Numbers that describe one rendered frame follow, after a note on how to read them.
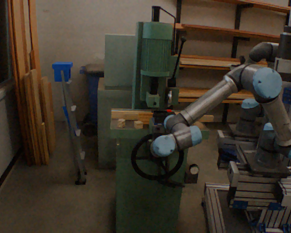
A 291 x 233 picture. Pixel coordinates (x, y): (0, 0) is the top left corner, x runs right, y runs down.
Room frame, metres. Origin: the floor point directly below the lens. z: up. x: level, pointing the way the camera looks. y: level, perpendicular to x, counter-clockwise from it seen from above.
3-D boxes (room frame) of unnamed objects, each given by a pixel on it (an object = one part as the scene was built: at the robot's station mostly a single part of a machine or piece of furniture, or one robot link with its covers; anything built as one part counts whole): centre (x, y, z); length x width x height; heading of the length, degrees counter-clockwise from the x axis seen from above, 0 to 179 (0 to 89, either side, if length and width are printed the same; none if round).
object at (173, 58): (1.79, -0.17, 1.23); 0.09 x 0.08 x 0.15; 6
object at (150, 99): (1.58, -0.04, 1.03); 0.14 x 0.07 x 0.09; 6
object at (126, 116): (1.57, -0.16, 0.92); 0.60 x 0.02 x 0.04; 96
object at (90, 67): (3.47, 0.61, 0.48); 0.64 x 0.54 x 0.97; 102
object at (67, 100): (2.16, 0.69, 0.58); 0.27 x 0.25 x 1.16; 100
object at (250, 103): (1.69, -0.75, 0.98); 0.13 x 0.12 x 0.14; 99
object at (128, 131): (1.45, -0.09, 0.87); 0.61 x 0.30 x 0.06; 96
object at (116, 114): (1.58, -0.08, 0.93); 0.60 x 0.02 x 0.05; 96
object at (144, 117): (1.49, -0.07, 0.94); 0.23 x 0.02 x 0.07; 96
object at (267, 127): (1.19, -0.70, 0.98); 0.13 x 0.12 x 0.14; 16
